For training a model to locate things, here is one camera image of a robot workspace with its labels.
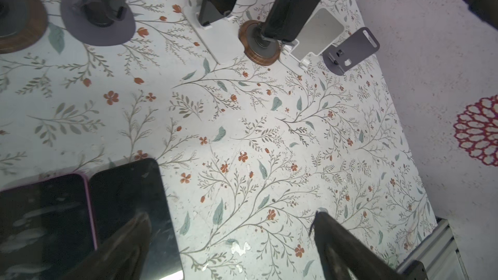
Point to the wooden round stand grey plate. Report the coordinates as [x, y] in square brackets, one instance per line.
[261, 51]

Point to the wooden round phone stand left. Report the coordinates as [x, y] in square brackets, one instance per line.
[23, 23]

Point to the white phone stand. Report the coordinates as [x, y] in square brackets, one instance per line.
[220, 38]

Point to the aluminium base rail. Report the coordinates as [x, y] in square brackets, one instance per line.
[437, 257]

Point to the white stand silver plate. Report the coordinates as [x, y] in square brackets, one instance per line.
[320, 31]

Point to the dark purple folding stand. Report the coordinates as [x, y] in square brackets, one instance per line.
[351, 52]

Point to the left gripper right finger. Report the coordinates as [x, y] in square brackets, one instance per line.
[343, 256]

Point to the purple round phone stand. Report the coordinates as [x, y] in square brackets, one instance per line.
[87, 21]

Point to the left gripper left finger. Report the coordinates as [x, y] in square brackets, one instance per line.
[122, 256]

